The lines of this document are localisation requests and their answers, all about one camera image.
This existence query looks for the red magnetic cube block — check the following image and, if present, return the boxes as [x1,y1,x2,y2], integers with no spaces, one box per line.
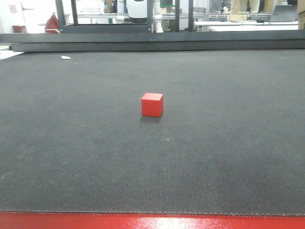
[141,93,164,117]

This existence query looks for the dark grey table mat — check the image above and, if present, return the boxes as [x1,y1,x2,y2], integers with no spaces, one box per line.
[0,50,305,216]

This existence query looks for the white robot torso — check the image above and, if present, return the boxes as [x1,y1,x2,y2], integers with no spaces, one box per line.
[116,0,164,33]

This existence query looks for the small white paper scrap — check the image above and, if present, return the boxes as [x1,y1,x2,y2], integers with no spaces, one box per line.
[61,55,71,60]

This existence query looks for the white background table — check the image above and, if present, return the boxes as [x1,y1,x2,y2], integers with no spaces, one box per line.
[194,21,298,32]

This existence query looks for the red bag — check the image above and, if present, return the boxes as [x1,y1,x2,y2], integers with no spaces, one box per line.
[45,12,59,34]

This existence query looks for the small red box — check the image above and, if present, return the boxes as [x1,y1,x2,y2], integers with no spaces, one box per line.
[12,25,27,33]

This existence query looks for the grey laptop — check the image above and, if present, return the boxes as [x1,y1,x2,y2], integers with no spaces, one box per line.
[270,5,297,22]

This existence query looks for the black metal frame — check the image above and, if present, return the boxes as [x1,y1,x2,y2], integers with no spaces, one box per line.
[55,0,194,33]

